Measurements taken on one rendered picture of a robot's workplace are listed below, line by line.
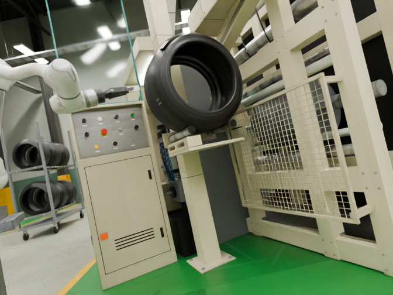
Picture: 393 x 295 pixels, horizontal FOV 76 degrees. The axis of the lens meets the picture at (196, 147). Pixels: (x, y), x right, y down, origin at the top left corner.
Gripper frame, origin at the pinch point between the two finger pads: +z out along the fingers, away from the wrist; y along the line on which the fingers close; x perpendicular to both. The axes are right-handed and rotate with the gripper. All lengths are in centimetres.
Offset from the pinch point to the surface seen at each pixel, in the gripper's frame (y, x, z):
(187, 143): -10.6, 38.2, 15.7
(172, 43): -12.0, -16.8, 26.1
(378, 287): -61, 127, 59
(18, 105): 1099, -350, -176
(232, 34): -3, -22, 77
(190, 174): 26, 60, 26
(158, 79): -10.4, 0.6, 11.8
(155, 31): 28, -45, 37
